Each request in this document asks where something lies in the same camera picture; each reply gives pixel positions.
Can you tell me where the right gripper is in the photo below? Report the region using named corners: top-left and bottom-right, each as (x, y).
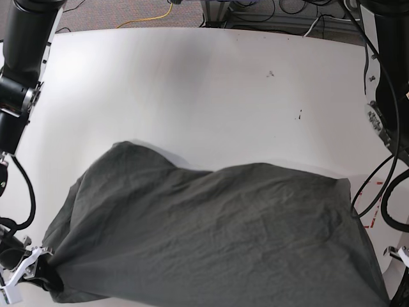
top-left (1, 236), bottom-right (53, 288)

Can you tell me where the white cable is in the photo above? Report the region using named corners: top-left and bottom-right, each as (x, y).
top-left (302, 13), bottom-right (327, 38)

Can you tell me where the red tape rectangle marking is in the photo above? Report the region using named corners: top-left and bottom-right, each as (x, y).
top-left (355, 178), bottom-right (383, 230)

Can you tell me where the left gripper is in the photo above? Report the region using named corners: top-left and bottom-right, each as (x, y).
top-left (383, 246), bottom-right (409, 268)

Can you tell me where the dark grey t-shirt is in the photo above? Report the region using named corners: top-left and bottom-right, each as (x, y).
top-left (43, 142), bottom-right (389, 306)

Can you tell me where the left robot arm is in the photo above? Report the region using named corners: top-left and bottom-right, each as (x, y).
top-left (339, 1), bottom-right (408, 233)

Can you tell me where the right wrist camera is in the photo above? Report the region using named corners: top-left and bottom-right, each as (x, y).
top-left (0, 286), bottom-right (22, 306)

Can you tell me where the yellow cable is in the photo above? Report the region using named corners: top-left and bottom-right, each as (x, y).
top-left (115, 0), bottom-right (175, 29)

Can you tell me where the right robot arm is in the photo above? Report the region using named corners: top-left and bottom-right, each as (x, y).
top-left (1, 1), bottom-right (66, 291)

